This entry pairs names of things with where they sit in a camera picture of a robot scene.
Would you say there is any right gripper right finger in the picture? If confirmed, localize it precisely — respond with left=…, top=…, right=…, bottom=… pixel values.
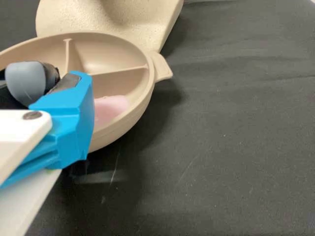
left=0, top=70, right=95, bottom=189

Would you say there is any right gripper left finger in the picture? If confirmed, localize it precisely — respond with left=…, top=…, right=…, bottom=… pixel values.
left=0, top=69, right=28, bottom=110

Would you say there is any grey-handled spoon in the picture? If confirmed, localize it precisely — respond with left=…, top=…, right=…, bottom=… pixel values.
left=4, top=60, right=61, bottom=107

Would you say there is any pink food piece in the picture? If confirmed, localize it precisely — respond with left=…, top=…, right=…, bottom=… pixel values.
left=94, top=95, right=129, bottom=123

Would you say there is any beige divided bowl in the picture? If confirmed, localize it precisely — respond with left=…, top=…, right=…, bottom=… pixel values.
left=0, top=31, right=173, bottom=153

